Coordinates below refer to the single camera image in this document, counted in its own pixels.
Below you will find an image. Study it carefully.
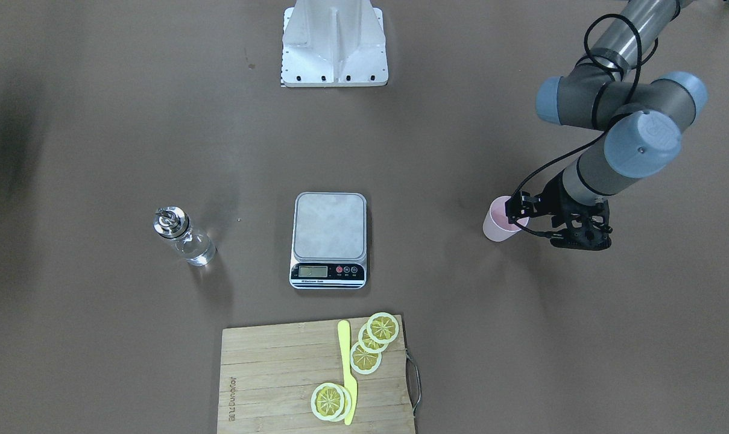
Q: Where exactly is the lemon slice under pair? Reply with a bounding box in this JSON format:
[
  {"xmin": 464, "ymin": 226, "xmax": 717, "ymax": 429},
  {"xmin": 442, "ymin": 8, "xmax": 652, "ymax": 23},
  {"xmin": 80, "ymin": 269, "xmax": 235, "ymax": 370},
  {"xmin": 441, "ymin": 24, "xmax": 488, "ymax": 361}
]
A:
[{"xmin": 331, "ymin": 384, "xmax": 353, "ymax": 422}]

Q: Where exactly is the glass sauce bottle steel spout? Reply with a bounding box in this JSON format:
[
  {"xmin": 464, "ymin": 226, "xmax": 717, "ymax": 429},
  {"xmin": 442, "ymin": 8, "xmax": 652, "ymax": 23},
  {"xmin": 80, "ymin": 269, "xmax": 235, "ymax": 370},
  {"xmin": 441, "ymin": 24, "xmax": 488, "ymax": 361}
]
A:
[{"xmin": 153, "ymin": 206, "xmax": 217, "ymax": 266}]

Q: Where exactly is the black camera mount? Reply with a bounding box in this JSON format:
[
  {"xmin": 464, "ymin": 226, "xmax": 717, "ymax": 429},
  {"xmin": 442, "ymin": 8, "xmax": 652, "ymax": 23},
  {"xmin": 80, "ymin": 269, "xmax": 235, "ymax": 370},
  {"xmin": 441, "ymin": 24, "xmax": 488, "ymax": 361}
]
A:
[{"xmin": 550, "ymin": 198, "xmax": 613, "ymax": 251}]

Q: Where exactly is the digital kitchen scale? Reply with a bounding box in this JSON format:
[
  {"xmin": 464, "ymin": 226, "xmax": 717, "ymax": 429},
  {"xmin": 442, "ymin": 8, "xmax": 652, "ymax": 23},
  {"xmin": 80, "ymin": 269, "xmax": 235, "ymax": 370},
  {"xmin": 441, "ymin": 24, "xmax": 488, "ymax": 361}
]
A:
[{"xmin": 289, "ymin": 192, "xmax": 368, "ymax": 289}]

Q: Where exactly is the yellow plastic knife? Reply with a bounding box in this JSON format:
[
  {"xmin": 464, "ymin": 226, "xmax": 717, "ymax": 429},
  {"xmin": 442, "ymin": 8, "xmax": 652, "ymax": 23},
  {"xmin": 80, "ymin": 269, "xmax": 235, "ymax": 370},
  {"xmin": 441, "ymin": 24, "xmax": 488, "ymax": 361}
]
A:
[{"xmin": 337, "ymin": 319, "xmax": 358, "ymax": 426}]

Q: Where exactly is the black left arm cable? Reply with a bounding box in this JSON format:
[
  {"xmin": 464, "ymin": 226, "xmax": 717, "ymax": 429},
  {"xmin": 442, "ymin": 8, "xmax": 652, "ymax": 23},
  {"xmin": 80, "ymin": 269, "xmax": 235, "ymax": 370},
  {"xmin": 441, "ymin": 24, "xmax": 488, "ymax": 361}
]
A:
[{"xmin": 510, "ymin": 13, "xmax": 660, "ymax": 209}]

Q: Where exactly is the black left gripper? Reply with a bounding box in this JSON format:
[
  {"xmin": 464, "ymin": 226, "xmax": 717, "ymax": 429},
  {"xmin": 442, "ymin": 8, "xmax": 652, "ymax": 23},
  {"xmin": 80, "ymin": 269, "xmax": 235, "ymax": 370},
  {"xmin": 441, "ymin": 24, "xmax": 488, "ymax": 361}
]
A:
[{"xmin": 505, "ymin": 171, "xmax": 582, "ymax": 228}]

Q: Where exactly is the lemon slice top pair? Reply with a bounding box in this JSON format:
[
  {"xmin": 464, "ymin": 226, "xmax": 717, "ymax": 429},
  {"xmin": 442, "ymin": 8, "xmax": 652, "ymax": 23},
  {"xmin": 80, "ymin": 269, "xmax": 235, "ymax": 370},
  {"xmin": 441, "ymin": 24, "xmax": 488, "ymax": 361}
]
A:
[{"xmin": 310, "ymin": 382, "xmax": 343, "ymax": 422}]

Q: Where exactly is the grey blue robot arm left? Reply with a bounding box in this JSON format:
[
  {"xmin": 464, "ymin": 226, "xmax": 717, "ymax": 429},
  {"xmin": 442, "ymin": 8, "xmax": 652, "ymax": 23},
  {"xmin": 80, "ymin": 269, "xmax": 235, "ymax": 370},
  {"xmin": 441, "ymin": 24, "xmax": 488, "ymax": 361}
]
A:
[{"xmin": 505, "ymin": 1, "xmax": 708, "ymax": 239}]

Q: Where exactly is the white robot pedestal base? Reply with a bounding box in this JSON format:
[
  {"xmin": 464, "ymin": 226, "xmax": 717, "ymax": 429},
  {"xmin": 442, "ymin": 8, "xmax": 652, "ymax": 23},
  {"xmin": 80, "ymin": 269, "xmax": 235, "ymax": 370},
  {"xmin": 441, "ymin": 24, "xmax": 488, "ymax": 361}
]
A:
[{"xmin": 280, "ymin": 1, "xmax": 389, "ymax": 87}]

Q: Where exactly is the pink plastic cup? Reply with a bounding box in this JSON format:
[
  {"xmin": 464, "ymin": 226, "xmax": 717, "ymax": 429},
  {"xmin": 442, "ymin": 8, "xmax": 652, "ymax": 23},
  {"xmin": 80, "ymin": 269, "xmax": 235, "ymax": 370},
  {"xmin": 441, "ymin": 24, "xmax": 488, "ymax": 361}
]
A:
[{"xmin": 482, "ymin": 195, "xmax": 522, "ymax": 242}]

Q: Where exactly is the lemon slice middle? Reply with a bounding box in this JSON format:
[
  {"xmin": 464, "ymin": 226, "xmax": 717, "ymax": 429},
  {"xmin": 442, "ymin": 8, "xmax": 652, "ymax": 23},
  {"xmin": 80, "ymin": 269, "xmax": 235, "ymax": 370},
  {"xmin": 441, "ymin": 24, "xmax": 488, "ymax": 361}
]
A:
[{"xmin": 358, "ymin": 324, "xmax": 389, "ymax": 354}]

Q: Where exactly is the lemon slice far end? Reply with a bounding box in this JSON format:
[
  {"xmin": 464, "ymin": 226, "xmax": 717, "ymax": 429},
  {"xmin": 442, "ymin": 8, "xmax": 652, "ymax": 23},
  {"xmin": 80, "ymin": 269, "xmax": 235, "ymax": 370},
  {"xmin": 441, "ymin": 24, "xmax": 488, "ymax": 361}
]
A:
[{"xmin": 366, "ymin": 312, "xmax": 400, "ymax": 344}]

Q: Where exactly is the lemon slice near knife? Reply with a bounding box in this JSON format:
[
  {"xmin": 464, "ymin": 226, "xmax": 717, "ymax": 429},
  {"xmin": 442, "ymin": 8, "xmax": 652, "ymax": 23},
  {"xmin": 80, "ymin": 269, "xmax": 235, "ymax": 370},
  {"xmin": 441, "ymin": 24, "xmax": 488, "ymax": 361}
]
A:
[{"xmin": 350, "ymin": 342, "xmax": 382, "ymax": 376}]

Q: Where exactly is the bamboo cutting board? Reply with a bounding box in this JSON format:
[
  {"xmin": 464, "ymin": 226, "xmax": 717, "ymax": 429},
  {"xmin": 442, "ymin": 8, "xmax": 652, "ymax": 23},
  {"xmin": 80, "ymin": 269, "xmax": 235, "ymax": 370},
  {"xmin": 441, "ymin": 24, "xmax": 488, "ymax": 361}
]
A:
[{"xmin": 217, "ymin": 319, "xmax": 420, "ymax": 433}]

